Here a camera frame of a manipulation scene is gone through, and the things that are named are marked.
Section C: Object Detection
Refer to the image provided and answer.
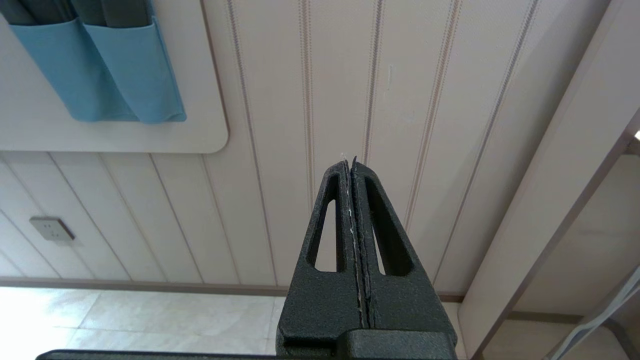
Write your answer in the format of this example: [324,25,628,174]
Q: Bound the grey wall socket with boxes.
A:
[29,216,76,244]

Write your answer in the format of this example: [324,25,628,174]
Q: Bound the blue slippers in holder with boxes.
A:
[9,0,187,124]

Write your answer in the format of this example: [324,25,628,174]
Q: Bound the white rounded wall board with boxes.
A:
[0,0,229,154]

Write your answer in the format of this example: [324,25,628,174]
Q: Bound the white power strip cable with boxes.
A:
[545,267,640,360]

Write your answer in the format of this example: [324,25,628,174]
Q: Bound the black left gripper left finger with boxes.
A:
[276,160,362,352]

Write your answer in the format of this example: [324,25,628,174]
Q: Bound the beige brown shelf unit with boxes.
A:
[457,0,640,360]

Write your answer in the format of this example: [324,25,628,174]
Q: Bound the dark grey slipper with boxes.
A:
[0,0,77,26]
[70,0,152,29]

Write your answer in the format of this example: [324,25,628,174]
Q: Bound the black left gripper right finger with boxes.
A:
[351,156,458,347]

